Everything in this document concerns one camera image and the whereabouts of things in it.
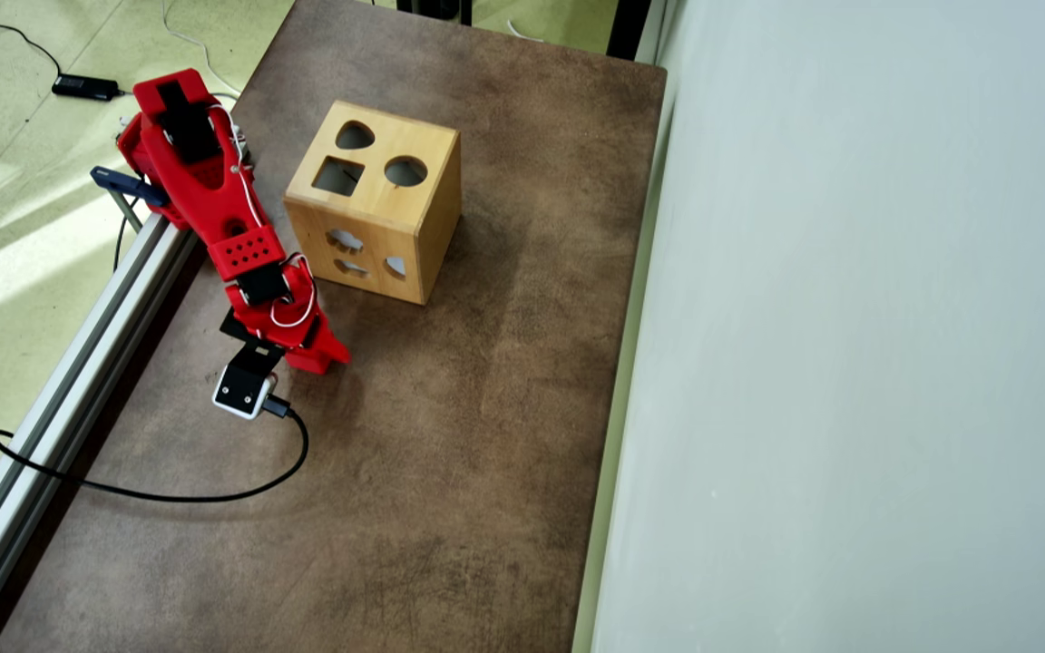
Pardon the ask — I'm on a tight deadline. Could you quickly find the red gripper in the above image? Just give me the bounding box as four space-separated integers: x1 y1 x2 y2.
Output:
223 261 351 371

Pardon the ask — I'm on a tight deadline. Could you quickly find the wooden shape sorter box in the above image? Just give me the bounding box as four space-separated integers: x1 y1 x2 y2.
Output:
282 102 463 306

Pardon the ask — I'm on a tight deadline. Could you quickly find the blue table clamp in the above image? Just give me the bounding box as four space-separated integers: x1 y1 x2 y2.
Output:
90 165 171 232

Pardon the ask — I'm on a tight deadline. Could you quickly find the black furniture base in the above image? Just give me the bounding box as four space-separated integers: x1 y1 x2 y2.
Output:
396 0 474 26

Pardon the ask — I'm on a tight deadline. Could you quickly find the black power adapter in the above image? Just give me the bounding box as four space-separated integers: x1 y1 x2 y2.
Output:
52 74 118 102

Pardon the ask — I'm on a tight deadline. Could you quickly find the black camera cable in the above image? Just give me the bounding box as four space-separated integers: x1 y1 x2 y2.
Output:
0 395 310 504

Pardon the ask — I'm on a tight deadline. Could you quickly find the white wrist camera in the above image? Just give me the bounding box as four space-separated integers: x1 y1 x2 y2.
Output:
212 361 278 421

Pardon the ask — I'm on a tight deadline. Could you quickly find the black hanging arm cable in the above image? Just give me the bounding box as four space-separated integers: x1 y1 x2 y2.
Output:
110 213 133 276

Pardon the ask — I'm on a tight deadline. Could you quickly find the aluminium profile rail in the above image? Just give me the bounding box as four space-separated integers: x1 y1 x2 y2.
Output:
0 209 206 653

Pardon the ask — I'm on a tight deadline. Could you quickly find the long white floor cable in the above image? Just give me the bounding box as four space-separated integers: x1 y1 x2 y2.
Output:
162 0 244 101

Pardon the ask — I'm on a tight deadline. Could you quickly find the thin black floor cable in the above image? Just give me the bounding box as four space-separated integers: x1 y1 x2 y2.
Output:
0 20 63 78

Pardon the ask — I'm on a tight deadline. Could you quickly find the black vertical post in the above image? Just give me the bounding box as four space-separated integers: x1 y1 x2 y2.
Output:
607 0 653 63

